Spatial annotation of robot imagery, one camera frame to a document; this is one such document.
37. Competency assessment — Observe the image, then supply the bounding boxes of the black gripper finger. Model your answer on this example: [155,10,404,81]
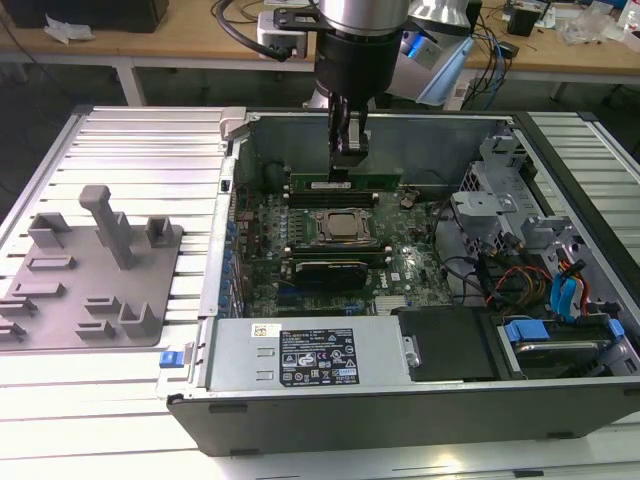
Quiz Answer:
[348,107,373,184]
[327,94,352,184]

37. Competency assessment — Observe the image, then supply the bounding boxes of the black RAM slot bank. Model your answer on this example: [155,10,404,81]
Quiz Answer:
[282,188,380,211]
[282,242,393,268]

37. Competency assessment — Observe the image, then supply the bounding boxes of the CPU with silver top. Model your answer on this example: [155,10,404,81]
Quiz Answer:
[323,211,370,240]

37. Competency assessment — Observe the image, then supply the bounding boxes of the green motherboard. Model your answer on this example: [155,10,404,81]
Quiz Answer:
[232,185,461,319]

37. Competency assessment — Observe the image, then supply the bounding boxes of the grey case latch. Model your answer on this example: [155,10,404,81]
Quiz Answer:
[219,105,249,142]

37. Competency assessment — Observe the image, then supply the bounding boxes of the black graphics card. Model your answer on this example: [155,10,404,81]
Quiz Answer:
[293,258,371,292]

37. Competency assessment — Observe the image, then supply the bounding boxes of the silver drive cage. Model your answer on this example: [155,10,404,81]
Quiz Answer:
[448,126,589,262]

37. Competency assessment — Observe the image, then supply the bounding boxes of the small silver heat sink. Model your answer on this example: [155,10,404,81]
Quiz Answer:
[373,294,413,316]

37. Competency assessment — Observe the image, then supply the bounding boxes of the small black container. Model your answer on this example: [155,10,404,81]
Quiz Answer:
[505,3,541,38]

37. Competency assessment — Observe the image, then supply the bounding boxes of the wooden desk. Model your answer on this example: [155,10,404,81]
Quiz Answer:
[0,0,640,107]

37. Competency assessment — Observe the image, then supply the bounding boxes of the black cover plate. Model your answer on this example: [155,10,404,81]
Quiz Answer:
[397,305,524,384]

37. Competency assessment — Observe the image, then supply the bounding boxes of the silver power supply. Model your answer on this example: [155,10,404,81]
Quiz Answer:
[203,318,418,393]

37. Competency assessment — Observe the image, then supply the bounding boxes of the clear plastic bags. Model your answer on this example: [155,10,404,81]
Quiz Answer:
[553,6,627,48]

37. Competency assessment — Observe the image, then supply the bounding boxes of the hard disk in blue carrier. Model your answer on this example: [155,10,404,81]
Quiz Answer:
[497,316,624,379]

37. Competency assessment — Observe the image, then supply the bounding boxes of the large black box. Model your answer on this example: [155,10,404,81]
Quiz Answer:
[9,0,169,34]

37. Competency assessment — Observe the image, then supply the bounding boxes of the black open PC case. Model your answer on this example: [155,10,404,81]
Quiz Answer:
[157,107,640,459]

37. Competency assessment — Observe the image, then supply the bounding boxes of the crumpled white paper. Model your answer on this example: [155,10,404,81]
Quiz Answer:
[43,11,97,47]

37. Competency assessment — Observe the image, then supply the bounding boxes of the grey parts rack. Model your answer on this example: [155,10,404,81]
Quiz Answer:
[0,184,185,354]

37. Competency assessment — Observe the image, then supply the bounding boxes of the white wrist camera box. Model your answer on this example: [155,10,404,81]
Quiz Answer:
[256,8,315,60]

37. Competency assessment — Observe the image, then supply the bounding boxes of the black camera cable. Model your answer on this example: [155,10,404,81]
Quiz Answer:
[211,0,294,63]

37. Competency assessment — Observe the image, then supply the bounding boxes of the blue hanging cable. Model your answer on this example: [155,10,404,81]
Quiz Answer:
[486,21,508,109]

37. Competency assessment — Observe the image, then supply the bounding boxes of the red yellow wire bundle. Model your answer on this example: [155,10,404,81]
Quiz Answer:
[486,264,552,308]

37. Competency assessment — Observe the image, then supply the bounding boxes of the blue wire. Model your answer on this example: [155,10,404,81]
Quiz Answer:
[548,276,570,315]
[561,271,587,320]

